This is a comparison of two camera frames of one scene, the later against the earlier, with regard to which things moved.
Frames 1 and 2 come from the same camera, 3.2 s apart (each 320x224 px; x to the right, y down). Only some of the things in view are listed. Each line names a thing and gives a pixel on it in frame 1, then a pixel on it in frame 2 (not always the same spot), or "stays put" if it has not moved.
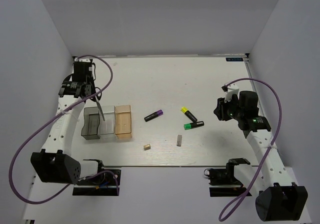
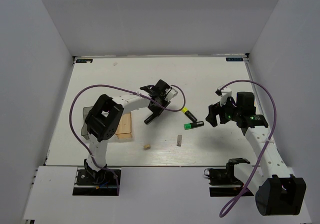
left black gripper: (92, 79) to (157, 112)
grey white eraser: (179, 140) stays put
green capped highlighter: (193, 124) stays put
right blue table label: (234, 59) stays put
